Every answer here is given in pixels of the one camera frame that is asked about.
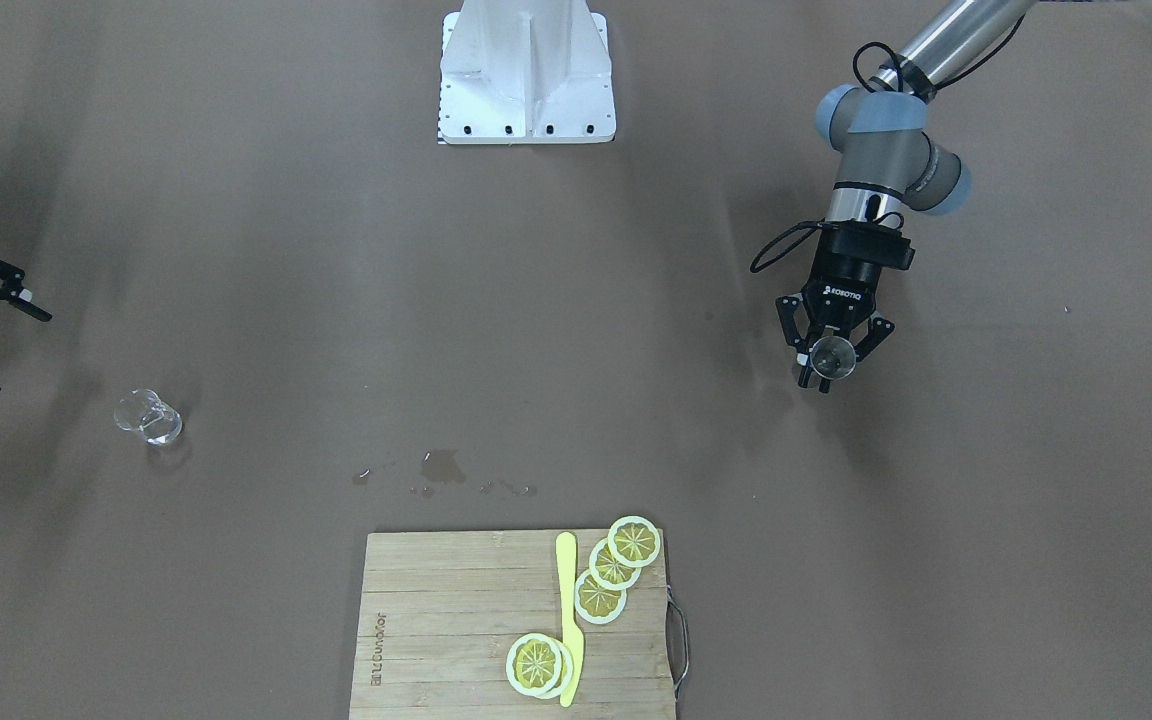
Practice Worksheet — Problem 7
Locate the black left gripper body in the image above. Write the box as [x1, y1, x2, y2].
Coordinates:
[801, 222, 884, 340]

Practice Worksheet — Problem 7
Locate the steel jigger measuring cup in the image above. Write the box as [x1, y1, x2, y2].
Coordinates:
[797, 334, 861, 393]

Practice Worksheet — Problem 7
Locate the small clear glass cup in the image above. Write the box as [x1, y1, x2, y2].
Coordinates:
[114, 388, 184, 447]

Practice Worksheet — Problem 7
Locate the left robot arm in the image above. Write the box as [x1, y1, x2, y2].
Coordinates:
[750, 1, 1030, 392]

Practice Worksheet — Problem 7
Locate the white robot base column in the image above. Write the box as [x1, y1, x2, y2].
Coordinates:
[435, 1, 617, 146]

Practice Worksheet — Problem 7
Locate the lemon slice on board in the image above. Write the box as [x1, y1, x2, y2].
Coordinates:
[607, 515, 664, 568]

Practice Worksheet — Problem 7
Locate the yellow plastic knife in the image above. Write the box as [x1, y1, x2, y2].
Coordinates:
[556, 530, 585, 708]

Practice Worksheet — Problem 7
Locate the lemon slice stack lower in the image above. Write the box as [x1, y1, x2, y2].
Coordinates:
[506, 632, 576, 700]

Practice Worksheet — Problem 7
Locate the bamboo cutting board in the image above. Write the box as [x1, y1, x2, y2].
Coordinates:
[348, 529, 685, 719]

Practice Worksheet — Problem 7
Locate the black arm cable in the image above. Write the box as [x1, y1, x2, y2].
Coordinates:
[749, 40, 917, 274]

